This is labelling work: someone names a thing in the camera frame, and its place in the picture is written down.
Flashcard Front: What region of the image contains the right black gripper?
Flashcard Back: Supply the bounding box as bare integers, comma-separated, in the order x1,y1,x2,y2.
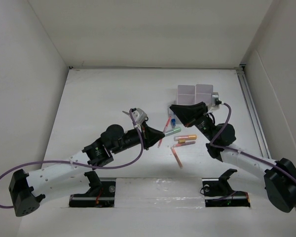
170,102,215,142

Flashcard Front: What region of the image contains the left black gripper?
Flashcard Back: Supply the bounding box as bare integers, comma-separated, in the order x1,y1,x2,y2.
111,121,164,155

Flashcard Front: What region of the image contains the red highlighter pen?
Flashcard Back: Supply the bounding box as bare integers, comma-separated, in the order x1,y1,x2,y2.
170,147,183,168
157,116,172,148

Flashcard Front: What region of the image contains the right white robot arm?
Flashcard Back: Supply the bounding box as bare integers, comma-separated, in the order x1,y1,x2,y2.
170,102,296,213

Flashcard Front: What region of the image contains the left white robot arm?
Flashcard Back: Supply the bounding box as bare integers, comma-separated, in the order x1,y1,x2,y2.
9,123,165,217

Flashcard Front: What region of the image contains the blue capped glue pen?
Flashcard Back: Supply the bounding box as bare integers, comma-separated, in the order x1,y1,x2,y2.
168,105,176,128

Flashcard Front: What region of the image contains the left white compartment container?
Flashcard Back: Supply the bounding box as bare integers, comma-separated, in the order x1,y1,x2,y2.
176,85,195,105

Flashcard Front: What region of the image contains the white compartment container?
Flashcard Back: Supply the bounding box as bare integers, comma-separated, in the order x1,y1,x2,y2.
176,85,195,105
195,84,213,104

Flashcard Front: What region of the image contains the green highlighter marker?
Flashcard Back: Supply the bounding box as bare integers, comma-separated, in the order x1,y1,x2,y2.
164,127,181,137

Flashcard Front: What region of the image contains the orange capped marker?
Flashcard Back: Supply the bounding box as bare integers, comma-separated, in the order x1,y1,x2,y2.
174,134,197,141

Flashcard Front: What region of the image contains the right white compartment container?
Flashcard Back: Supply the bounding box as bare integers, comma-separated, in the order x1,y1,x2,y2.
195,84,213,104

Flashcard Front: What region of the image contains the yellow capped pink marker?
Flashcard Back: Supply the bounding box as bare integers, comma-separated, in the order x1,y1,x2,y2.
172,139,196,148

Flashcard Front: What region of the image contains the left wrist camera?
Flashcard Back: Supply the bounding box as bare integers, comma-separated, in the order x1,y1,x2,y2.
129,108,148,125

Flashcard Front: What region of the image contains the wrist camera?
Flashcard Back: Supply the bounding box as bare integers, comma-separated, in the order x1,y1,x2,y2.
129,108,148,125
208,92,222,112

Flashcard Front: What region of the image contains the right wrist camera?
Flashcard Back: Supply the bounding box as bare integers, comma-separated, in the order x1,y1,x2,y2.
208,92,222,112

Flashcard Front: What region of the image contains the aluminium side rail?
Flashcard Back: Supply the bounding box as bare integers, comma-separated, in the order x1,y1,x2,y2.
235,64,272,159

